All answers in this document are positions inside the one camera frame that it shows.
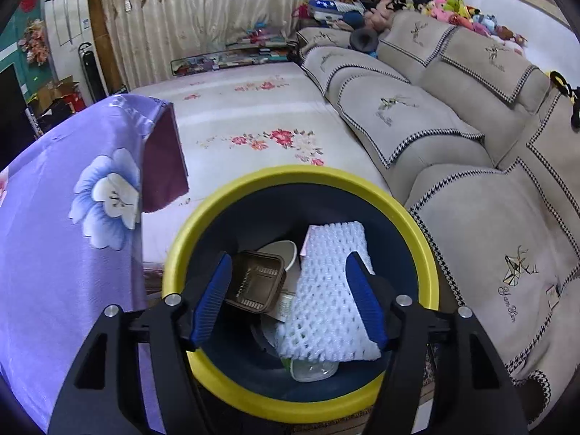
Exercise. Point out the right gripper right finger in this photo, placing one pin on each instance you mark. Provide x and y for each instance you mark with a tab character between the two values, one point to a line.
374	297

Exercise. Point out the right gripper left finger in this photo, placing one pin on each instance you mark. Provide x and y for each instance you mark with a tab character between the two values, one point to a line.
203	297

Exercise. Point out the brown plastic tray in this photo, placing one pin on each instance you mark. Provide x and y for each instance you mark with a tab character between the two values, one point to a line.
257	280

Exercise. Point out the white foam net sleeve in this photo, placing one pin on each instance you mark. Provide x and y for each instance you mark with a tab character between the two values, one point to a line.
323	322

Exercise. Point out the yellow rimmed trash bin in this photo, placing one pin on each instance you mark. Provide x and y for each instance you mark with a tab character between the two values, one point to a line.
239	363

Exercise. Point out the clear plastic bottle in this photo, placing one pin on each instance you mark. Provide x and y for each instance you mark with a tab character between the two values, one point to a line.
306	371

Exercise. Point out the white floral bed mat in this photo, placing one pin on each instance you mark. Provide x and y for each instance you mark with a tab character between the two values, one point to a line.
234	122

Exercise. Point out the purple floral tablecloth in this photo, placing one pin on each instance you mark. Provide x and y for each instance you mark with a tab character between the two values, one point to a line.
71	235

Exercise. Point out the beige sectional sofa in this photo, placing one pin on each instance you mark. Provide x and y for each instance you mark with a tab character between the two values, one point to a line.
474	141

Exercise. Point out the low shelf with toys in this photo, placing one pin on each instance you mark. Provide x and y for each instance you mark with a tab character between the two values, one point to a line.
261	45

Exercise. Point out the black television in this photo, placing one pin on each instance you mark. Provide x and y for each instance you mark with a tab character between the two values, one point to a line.
16	131

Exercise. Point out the black tower fan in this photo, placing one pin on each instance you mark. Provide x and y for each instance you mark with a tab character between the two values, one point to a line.
92	75

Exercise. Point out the beige curtain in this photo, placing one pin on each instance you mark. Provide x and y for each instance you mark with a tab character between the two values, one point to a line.
147	35

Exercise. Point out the black yellow plush toy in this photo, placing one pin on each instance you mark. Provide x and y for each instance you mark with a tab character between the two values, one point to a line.
572	94

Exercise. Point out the pile of plush toys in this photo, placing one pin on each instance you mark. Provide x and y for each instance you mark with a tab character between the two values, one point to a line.
369	18

